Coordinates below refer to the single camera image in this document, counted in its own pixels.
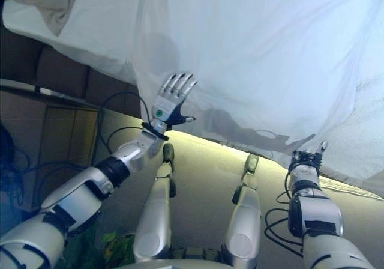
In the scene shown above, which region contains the silver robot leg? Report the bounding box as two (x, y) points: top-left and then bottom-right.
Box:
(224, 153), (262, 266)
(132, 142), (176, 264)

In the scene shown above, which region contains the silver robot left leg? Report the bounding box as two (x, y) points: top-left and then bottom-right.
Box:
(132, 142), (176, 264)

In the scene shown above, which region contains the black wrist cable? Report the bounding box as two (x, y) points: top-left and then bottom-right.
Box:
(95, 91), (151, 162)
(263, 172), (304, 258)

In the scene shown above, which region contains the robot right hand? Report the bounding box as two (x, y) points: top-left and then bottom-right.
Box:
(287, 139), (330, 174)

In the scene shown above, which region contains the wooden nightstand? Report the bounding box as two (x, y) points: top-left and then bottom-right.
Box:
(0, 82), (103, 213)

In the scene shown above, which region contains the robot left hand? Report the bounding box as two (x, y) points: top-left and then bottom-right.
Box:
(149, 71), (199, 132)

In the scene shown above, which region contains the black lamp base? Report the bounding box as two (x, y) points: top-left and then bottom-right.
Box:
(0, 124), (16, 174)

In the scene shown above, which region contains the pale fringed floor rug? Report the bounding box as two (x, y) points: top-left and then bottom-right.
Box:
(317, 175), (384, 198)

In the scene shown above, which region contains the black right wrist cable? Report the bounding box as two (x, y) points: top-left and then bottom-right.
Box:
(263, 172), (304, 258)

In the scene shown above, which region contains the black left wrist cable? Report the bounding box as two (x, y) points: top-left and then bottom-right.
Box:
(95, 91), (151, 162)

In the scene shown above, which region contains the silver robot right leg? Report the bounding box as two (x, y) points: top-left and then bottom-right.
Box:
(224, 153), (262, 266)

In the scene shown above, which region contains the green leafy plant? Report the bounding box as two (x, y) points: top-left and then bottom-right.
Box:
(62, 220), (136, 269)

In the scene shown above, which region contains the white duvet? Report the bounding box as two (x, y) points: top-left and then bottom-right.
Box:
(131, 0), (384, 174)

